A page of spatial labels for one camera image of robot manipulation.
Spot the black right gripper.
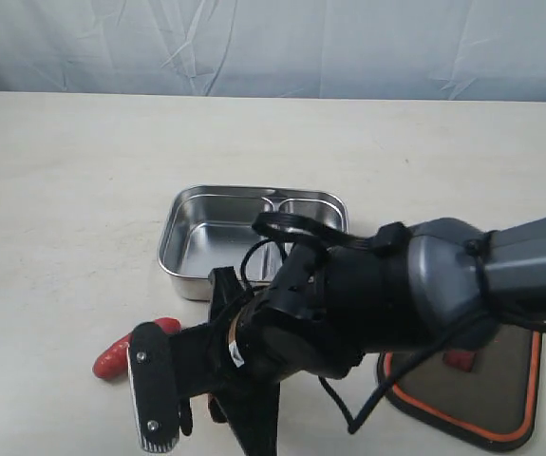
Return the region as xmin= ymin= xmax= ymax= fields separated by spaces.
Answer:
xmin=170 ymin=267 xmax=363 ymax=455

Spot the red toy sausage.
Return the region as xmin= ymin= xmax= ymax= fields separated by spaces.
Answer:
xmin=92 ymin=317 xmax=181 ymax=381

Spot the dark transparent lunch box lid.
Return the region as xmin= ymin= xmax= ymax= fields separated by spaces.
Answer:
xmin=386 ymin=327 xmax=543 ymax=453

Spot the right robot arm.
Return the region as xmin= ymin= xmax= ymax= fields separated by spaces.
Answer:
xmin=170 ymin=212 xmax=546 ymax=455

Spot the steel two-compartment lunch box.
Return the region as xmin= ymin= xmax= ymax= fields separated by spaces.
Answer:
xmin=158 ymin=184 xmax=348 ymax=301

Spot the light blue backdrop cloth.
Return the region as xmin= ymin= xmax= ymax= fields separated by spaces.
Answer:
xmin=0 ymin=1 xmax=546 ymax=102

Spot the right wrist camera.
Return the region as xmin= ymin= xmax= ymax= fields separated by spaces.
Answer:
xmin=127 ymin=322 xmax=180 ymax=454

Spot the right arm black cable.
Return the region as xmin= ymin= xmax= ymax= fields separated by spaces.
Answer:
xmin=238 ymin=211 xmax=492 ymax=436

